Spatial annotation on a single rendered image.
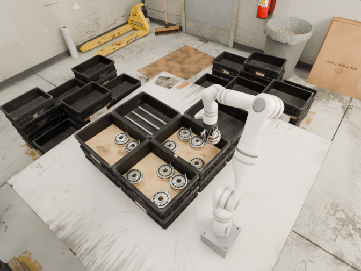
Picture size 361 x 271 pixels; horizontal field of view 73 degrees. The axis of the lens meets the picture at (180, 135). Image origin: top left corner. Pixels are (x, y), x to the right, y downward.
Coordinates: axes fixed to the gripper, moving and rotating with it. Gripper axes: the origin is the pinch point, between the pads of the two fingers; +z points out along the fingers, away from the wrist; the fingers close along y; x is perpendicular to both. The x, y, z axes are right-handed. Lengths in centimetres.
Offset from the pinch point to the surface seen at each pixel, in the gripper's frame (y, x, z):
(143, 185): -40.0, 14.5, 17.5
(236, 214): -13.6, -32.8, 30.4
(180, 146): -4.7, 18.2, 17.0
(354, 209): 92, -96, 99
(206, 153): 1.6, 1.9, 17.0
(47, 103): -31, 170, 44
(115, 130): -24, 62, 17
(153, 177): -32.2, 14.3, 17.4
